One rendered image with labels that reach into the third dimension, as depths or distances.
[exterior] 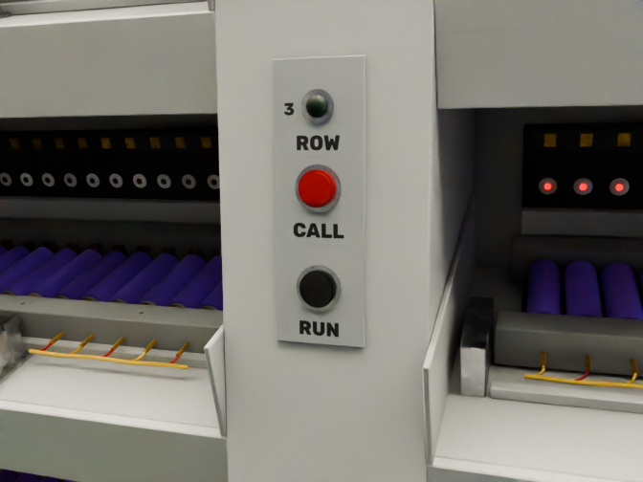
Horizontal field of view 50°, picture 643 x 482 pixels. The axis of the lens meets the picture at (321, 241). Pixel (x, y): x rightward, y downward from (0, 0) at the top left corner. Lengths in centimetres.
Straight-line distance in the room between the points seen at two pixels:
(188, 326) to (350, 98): 16
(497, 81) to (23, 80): 23
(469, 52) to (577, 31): 4
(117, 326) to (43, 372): 5
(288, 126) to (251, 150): 2
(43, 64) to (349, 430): 23
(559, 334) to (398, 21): 17
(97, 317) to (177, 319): 5
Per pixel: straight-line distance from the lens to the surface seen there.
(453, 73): 29
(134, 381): 39
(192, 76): 33
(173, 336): 39
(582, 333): 36
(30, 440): 41
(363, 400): 31
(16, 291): 49
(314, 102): 29
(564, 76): 29
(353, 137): 29
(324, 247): 29
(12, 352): 44
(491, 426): 33
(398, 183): 28
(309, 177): 29
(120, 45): 34
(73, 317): 43
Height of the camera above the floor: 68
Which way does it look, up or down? 8 degrees down
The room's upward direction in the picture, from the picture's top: straight up
